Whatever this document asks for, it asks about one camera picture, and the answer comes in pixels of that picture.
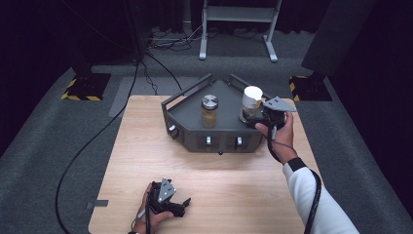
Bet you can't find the dark grey slanted panel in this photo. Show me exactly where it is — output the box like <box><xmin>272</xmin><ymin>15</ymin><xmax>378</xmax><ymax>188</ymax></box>
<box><xmin>300</xmin><ymin>0</ymin><xmax>378</xmax><ymax>78</ymax></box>

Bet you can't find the hand-held gripper black cable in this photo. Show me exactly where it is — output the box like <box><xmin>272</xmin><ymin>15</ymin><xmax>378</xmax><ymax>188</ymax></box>
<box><xmin>266</xmin><ymin>120</ymin><xmax>323</xmax><ymax>234</ymax></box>
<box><xmin>143</xmin><ymin>194</ymin><xmax>153</xmax><ymax>234</ymax></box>

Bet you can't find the black metal tray base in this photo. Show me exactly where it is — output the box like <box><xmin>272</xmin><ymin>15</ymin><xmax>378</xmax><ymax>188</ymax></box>
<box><xmin>161</xmin><ymin>73</ymin><xmax>278</xmax><ymax>154</ymax></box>

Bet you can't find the grey tape strip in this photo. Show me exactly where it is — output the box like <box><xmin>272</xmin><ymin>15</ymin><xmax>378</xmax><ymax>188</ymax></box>
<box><xmin>85</xmin><ymin>199</ymin><xmax>109</xmax><ymax>210</ymax></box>

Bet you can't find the thick black floor cable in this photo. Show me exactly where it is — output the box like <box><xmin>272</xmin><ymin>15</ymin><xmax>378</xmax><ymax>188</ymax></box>
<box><xmin>54</xmin><ymin>55</ymin><xmax>141</xmax><ymax>234</ymax></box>

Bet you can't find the thin black floor cable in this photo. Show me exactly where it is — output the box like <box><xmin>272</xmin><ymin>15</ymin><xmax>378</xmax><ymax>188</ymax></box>
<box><xmin>145</xmin><ymin>51</ymin><xmax>183</xmax><ymax>92</ymax></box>

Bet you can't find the glass jar with white lid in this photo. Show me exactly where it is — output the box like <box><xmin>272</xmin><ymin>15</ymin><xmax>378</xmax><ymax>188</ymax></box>
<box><xmin>239</xmin><ymin>85</ymin><xmax>264</xmax><ymax>124</ymax></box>

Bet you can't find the glass jar with silver lid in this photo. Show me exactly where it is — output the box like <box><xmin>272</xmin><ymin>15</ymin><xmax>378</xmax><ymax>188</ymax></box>
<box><xmin>201</xmin><ymin>94</ymin><xmax>219</xmax><ymax>129</ymax></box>

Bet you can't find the person's left hand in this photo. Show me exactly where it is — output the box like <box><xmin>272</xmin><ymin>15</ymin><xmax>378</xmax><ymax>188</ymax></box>
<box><xmin>131</xmin><ymin>181</ymin><xmax>175</xmax><ymax>234</ymax></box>

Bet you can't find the bundle of floor cables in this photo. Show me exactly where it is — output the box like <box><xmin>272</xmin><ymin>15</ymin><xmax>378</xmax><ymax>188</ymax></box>
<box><xmin>147</xmin><ymin>24</ymin><xmax>205</xmax><ymax>53</ymax></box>

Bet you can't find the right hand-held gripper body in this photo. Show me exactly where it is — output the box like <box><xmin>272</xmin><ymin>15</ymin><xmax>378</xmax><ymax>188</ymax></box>
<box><xmin>258</xmin><ymin>96</ymin><xmax>297</xmax><ymax>132</ymax></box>

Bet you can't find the left hand-held gripper black cable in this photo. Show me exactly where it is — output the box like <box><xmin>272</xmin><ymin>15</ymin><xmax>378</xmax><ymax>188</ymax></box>
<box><xmin>143</xmin><ymin>194</ymin><xmax>153</xmax><ymax>234</ymax></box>

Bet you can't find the right hand-held gripper black cable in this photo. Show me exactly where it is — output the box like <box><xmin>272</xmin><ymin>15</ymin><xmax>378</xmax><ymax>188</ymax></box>
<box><xmin>266</xmin><ymin>120</ymin><xmax>323</xmax><ymax>234</ymax></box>

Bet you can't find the grey metal stand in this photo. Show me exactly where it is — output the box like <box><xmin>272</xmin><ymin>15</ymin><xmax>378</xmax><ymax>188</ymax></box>
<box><xmin>198</xmin><ymin>0</ymin><xmax>282</xmax><ymax>63</ymax></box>

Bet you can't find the black base with yellow stripes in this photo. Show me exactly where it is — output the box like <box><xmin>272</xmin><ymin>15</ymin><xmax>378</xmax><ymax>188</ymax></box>
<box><xmin>60</xmin><ymin>72</ymin><xmax>112</xmax><ymax>102</ymax></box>
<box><xmin>288</xmin><ymin>74</ymin><xmax>333</xmax><ymax>102</ymax></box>

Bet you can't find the black pole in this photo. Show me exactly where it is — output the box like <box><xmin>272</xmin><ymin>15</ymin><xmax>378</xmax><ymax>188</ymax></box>
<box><xmin>122</xmin><ymin>0</ymin><xmax>148</xmax><ymax>65</ymax></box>

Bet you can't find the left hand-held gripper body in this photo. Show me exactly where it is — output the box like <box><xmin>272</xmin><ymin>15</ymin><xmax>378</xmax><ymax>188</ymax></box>
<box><xmin>148</xmin><ymin>176</ymin><xmax>187</xmax><ymax>218</ymax></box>

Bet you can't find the person's right hand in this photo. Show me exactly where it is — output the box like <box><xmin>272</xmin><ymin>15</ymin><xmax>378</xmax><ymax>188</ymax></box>
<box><xmin>254</xmin><ymin>111</ymin><xmax>298</xmax><ymax>165</ymax></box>

